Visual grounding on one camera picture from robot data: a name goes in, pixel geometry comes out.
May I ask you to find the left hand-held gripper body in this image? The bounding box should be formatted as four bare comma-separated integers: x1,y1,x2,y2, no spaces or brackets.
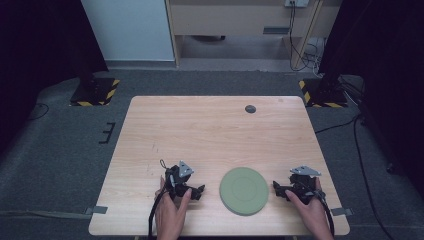
164,160,196,201

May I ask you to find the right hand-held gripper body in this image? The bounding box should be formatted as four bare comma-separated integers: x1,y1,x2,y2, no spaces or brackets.
287,165,323,205

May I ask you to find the person's right hand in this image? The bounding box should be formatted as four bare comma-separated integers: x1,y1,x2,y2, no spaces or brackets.
284,177,334,234

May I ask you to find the person's left hand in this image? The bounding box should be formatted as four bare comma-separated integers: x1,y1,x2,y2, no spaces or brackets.
154,175,193,234

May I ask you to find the grey tape strip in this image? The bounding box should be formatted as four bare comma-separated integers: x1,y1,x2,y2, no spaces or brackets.
84,205,109,216
330,207,354,217

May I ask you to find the black hazard-striped stand base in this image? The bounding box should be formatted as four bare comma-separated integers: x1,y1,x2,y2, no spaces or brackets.
69,77,121,108
298,78,349,109

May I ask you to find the dark curtain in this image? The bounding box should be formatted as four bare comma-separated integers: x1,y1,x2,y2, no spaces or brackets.
0,0,109,158
318,0,424,198

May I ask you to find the grey desk label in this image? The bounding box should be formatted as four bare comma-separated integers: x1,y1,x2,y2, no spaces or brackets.
262,26,291,35

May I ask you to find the white panel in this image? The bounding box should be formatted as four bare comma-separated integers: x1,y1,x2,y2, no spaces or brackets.
80,0,176,62

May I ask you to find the grey power socket box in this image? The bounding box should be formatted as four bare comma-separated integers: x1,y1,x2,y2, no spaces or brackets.
284,0,310,8

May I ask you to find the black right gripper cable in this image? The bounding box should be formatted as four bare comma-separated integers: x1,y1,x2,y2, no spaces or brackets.
313,188,336,238

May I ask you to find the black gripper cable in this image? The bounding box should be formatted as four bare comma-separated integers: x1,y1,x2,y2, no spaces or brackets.
313,188,336,238
148,159,169,238

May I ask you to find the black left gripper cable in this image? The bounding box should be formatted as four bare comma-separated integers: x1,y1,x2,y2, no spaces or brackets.
148,159,169,238

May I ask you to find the tangle of cables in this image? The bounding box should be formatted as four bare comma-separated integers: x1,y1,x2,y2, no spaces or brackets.
301,38,326,76

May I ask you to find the grey floor strap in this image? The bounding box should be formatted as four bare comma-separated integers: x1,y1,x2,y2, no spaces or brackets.
0,209,93,220

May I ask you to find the black hanging cable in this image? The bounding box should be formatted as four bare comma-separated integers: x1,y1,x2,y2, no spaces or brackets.
288,1,313,72

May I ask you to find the thin black floor cable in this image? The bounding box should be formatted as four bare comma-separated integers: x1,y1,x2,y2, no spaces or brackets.
26,102,50,122

